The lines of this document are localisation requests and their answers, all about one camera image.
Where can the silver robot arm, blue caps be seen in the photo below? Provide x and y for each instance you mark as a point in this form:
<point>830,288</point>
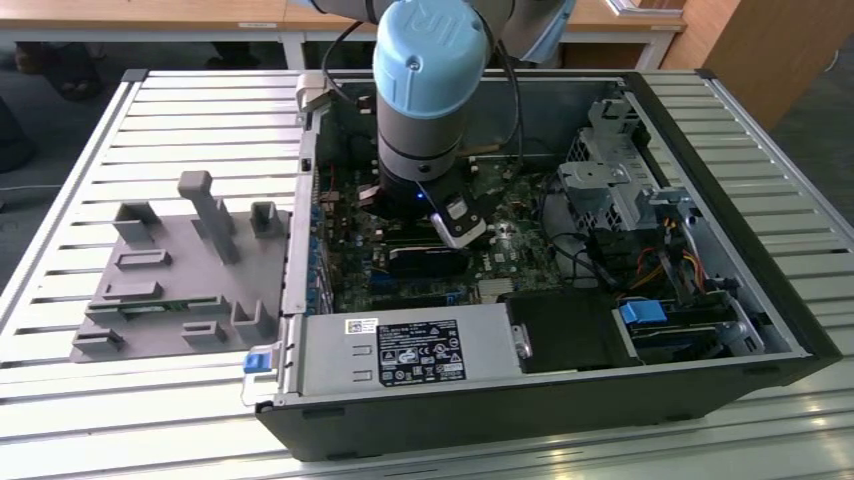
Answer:
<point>427,75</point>

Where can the black RAM slot bank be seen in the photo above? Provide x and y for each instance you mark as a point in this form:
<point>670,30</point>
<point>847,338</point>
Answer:
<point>407,236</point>

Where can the graphics card with black shroud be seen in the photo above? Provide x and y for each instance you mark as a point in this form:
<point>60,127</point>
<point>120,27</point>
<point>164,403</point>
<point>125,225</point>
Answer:
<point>420,265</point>

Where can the green motherboard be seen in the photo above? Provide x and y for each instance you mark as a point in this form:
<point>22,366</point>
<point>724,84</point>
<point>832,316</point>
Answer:
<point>520,235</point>

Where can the silver chipset heatsink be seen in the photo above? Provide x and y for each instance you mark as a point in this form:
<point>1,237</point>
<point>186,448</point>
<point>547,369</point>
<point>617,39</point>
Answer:
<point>495,291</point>

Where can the grey case corner latch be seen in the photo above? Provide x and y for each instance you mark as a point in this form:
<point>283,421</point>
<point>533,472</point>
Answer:
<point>312,92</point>

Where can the silver metal drive cage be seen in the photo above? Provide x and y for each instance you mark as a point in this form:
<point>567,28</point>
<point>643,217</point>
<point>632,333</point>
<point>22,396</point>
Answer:
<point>593,195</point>

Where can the grey power supply with label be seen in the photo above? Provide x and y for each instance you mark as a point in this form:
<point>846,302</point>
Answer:
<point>327,355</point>

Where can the grey plastic parts rack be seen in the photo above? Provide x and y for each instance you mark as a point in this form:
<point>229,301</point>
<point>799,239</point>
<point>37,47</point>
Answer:
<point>173,270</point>

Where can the blue case latch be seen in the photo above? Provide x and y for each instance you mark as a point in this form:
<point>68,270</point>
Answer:
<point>259,362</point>

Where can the green RAM stick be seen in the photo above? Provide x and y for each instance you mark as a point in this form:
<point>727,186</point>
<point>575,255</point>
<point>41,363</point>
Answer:
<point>180,304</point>

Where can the blue disk carrier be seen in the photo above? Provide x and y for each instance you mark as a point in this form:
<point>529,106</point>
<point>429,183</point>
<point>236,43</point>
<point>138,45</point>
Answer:
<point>642,314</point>

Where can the black open PC case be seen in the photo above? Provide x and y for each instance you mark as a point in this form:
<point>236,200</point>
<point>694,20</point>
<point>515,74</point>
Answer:
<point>467,430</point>

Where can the wooden cabinet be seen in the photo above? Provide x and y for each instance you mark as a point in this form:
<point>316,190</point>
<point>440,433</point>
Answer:
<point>767,50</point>

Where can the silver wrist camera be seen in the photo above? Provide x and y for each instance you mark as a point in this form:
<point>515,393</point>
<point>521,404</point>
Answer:
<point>460,225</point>

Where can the black plastic air duct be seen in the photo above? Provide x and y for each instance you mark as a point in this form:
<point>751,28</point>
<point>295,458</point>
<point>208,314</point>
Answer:
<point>567,330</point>

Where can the wooden desk with white frame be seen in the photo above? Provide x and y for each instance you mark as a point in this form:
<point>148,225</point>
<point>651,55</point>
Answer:
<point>133,15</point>

